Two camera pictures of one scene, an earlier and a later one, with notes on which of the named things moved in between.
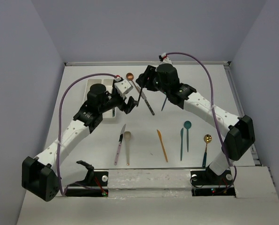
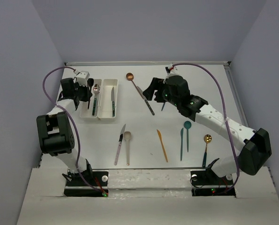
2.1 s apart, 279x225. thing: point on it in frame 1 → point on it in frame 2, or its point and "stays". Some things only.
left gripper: [126, 108] → [88, 93]
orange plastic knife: [160, 135] stays
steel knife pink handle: [118, 150] stays
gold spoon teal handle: [207, 139] stays
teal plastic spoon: [187, 125] stays
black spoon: [139, 96] → [90, 82]
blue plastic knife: [163, 103] stays
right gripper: [150, 71] → [157, 83]
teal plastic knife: [182, 136] stays
